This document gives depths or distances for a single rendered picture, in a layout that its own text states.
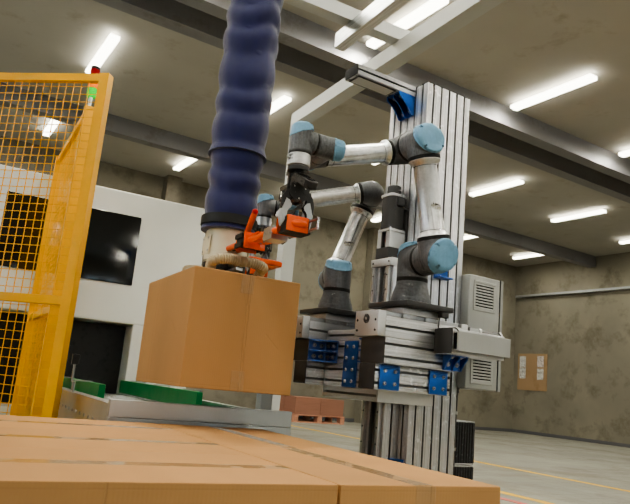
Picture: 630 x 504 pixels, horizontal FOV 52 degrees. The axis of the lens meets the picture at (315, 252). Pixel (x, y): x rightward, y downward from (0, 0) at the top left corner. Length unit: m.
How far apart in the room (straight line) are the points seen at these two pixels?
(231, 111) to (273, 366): 1.03
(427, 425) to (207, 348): 0.95
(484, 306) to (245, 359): 1.08
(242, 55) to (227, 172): 0.50
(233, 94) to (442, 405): 1.49
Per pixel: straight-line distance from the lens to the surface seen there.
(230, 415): 2.51
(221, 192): 2.57
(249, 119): 2.65
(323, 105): 5.78
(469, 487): 1.44
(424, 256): 2.31
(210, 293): 2.22
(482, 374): 2.80
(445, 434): 2.73
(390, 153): 2.45
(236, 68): 2.74
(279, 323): 2.31
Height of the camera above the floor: 0.71
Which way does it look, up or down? 12 degrees up
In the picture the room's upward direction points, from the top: 5 degrees clockwise
